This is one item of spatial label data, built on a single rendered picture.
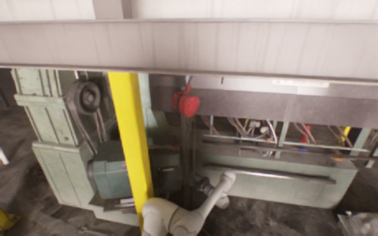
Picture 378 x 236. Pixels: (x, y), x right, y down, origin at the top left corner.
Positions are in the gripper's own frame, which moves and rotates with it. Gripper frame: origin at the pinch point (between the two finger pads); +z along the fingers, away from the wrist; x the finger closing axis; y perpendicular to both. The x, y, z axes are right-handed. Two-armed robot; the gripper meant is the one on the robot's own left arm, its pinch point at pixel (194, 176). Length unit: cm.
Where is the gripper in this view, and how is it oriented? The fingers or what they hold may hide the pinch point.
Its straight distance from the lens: 174.5
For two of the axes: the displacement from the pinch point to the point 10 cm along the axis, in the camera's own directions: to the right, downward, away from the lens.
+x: 7.9, -2.9, 5.4
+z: -6.1, -3.7, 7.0
